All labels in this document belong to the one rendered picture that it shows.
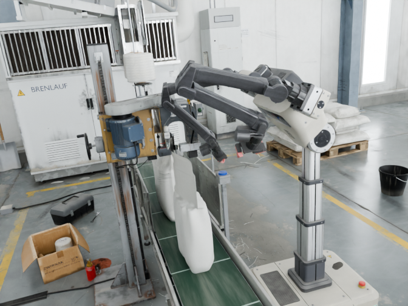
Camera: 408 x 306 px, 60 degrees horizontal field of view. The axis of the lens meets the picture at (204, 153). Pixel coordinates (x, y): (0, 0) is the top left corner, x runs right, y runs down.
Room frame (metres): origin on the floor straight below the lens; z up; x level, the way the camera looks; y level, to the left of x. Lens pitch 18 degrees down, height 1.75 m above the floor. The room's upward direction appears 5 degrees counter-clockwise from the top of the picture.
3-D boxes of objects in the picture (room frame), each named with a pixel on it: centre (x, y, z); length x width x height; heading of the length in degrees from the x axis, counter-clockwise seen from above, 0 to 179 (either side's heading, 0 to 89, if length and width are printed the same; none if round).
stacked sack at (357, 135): (4.86, -2.03, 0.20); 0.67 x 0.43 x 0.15; 106
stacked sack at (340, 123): (4.87, -2.02, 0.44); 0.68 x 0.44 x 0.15; 106
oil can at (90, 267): (2.35, 0.97, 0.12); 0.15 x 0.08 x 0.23; 16
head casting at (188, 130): (2.41, 0.19, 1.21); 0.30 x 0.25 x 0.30; 16
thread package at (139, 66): (2.10, 0.33, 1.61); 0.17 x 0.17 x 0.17
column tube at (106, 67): (2.26, 0.60, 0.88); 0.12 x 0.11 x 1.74; 106
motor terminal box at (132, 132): (1.97, 0.39, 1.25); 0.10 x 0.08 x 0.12; 131
